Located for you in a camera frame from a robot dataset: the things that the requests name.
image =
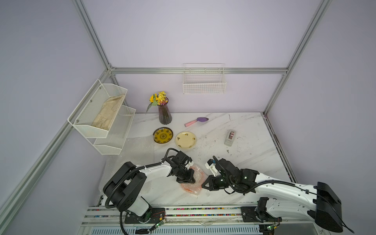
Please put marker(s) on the dark glass vase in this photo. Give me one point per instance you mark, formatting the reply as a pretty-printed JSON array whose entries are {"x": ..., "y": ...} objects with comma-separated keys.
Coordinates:
[{"x": 165, "y": 117}]

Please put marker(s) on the aluminium mounting rail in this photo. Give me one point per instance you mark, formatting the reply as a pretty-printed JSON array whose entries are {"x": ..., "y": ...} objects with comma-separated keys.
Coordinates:
[{"x": 194, "y": 214}]

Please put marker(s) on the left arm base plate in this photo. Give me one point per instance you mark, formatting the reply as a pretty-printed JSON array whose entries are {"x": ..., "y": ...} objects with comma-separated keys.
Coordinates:
[{"x": 144, "y": 216}]

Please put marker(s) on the white mesh shelf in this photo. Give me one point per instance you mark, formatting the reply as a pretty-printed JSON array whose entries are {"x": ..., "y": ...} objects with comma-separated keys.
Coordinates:
[
  {"x": 83, "y": 116},
  {"x": 115, "y": 140}
]

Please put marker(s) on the cream yellow plate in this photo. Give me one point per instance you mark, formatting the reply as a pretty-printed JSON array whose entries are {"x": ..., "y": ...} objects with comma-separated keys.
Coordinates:
[{"x": 185, "y": 140}]

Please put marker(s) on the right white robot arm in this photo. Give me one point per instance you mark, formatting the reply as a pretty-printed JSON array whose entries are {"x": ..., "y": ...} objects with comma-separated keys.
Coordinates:
[{"x": 278, "y": 198}]

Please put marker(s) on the beige folded cloth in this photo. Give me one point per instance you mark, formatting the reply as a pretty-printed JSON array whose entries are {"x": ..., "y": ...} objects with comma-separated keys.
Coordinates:
[{"x": 108, "y": 113}]

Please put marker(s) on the white mesh upper shelf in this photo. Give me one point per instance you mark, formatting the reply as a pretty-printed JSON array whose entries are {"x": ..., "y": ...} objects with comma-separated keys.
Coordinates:
[{"x": 83, "y": 116}]

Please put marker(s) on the orange plate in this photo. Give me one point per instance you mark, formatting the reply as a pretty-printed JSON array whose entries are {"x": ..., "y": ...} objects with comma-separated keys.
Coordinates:
[{"x": 195, "y": 182}]

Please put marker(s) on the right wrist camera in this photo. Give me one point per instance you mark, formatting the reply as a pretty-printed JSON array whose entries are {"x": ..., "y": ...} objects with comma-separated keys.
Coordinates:
[{"x": 211, "y": 165}]

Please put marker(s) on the yellow flower bouquet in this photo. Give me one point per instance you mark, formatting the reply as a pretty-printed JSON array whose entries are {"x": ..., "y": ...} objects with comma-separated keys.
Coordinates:
[{"x": 158, "y": 99}]

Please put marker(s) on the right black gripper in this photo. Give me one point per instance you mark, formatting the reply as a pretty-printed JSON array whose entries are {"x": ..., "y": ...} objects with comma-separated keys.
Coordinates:
[{"x": 211, "y": 183}]

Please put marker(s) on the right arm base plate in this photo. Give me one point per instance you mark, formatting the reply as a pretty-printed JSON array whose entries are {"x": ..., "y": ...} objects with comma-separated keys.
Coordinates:
[{"x": 253, "y": 214}]

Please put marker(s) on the white wire wall basket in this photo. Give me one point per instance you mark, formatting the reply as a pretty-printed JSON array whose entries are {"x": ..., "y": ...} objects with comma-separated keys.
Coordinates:
[{"x": 204, "y": 79}]

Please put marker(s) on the grey tape dispenser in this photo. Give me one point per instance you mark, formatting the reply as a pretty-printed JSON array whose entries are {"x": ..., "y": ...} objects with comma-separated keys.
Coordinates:
[{"x": 230, "y": 138}]

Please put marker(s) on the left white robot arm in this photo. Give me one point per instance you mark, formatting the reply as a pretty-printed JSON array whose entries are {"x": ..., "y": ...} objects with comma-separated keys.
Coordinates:
[{"x": 123, "y": 188}]

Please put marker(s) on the dark yellow patterned plate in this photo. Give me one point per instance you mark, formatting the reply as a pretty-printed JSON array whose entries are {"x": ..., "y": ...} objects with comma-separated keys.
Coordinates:
[{"x": 163, "y": 135}]

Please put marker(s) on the pink purple scoop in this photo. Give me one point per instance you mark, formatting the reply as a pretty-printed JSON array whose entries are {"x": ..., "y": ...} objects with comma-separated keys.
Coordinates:
[{"x": 199, "y": 119}]

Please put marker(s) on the white mesh lower shelf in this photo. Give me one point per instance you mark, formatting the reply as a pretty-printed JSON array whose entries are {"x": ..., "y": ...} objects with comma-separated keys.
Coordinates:
[{"x": 115, "y": 140}]

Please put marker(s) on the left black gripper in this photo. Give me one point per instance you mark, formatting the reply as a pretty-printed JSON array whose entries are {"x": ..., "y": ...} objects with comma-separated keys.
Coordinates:
[{"x": 189, "y": 178}]

